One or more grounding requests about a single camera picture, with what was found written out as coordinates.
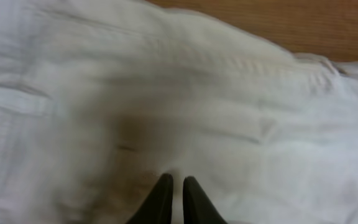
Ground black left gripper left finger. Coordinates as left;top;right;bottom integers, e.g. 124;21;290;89
126;174;173;224

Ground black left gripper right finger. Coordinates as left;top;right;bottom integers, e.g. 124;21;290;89
183;176;227;224

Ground beige khaki shorts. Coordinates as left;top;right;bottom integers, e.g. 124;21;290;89
0;1;358;223

